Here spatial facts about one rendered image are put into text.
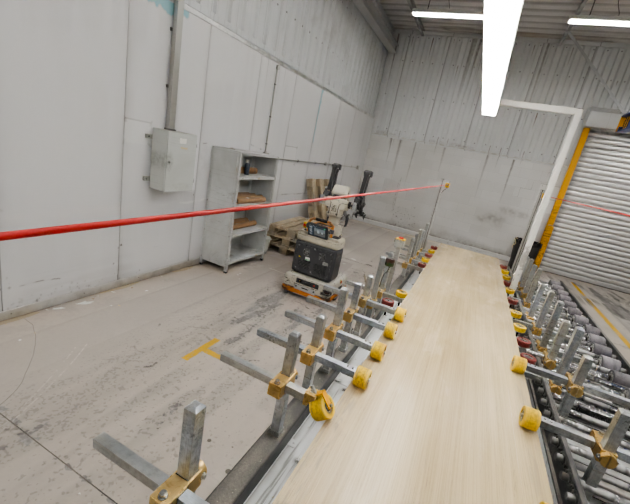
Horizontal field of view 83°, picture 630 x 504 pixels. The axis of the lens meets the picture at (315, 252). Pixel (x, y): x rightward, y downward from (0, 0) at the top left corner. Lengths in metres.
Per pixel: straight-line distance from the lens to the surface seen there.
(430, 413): 1.55
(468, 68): 10.34
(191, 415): 0.92
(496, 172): 9.99
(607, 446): 1.73
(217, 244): 4.78
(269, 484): 1.51
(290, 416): 1.63
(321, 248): 4.17
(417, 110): 10.28
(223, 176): 4.62
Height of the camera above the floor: 1.77
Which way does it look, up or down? 16 degrees down
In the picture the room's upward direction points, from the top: 11 degrees clockwise
